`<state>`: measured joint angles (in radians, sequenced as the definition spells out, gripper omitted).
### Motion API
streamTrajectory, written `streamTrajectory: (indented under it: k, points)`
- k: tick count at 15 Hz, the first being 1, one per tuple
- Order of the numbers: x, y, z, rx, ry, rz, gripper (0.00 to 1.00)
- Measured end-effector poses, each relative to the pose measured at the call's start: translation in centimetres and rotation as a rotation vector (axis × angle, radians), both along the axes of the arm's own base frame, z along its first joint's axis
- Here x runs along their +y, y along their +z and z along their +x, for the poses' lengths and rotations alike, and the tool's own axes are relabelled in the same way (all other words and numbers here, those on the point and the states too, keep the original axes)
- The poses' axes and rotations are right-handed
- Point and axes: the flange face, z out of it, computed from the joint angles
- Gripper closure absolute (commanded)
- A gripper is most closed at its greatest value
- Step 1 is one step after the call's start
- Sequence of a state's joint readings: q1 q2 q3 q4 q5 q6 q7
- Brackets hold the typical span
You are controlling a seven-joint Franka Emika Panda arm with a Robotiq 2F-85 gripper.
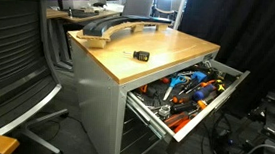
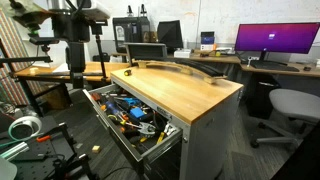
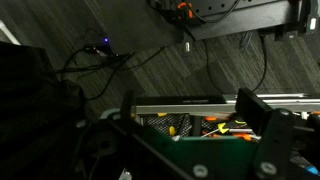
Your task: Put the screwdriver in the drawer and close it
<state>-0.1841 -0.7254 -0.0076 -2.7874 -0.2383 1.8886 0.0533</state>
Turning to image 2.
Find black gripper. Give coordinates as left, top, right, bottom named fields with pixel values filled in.
left=70, top=72, right=84, bottom=89

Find blue handled screwdriver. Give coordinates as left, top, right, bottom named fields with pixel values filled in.
left=105, top=101, right=121, bottom=116

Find grey tool drawer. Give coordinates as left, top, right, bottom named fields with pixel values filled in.
left=83, top=84, right=182, bottom=180

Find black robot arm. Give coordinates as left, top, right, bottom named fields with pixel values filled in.
left=46, top=0, right=110, bottom=89

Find wooden side desk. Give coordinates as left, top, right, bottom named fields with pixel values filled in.
left=13, top=61, right=131, bottom=118

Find small yellow black object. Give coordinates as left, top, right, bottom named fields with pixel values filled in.
left=124, top=69, right=132, bottom=76

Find black mesh office chair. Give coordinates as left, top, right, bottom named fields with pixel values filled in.
left=125, top=43, right=167, bottom=63

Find white tape roll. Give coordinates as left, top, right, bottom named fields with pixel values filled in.
left=8, top=116, right=42, bottom=140

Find black 3D printer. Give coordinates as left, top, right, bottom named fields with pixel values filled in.
left=112, top=5, right=150, bottom=53

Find small wooden block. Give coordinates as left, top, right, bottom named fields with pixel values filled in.
left=92, top=145, right=101, bottom=153

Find silver pliers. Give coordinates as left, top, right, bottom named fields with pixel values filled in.
left=136, top=122, right=155, bottom=138

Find black dark monitor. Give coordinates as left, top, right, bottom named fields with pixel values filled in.
left=157, top=20, right=183, bottom=52

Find curved wooden black track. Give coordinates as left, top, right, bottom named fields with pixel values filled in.
left=132, top=59, right=227, bottom=84

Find grey metal tool cabinet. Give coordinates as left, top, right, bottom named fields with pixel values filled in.
left=111, top=67, right=243, bottom=180

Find black trash bin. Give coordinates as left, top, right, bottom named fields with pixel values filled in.
left=246, top=73, right=280, bottom=119

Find black keyboard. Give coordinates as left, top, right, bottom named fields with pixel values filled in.
left=251, top=62, right=299, bottom=72

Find purple screen monitor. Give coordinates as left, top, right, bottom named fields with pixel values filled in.
left=234, top=22, right=319, bottom=60

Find grey office chair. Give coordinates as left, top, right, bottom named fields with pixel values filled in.
left=250, top=89, right=320, bottom=148

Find black computer mouse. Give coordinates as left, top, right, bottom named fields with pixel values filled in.
left=303, top=66, right=312, bottom=71

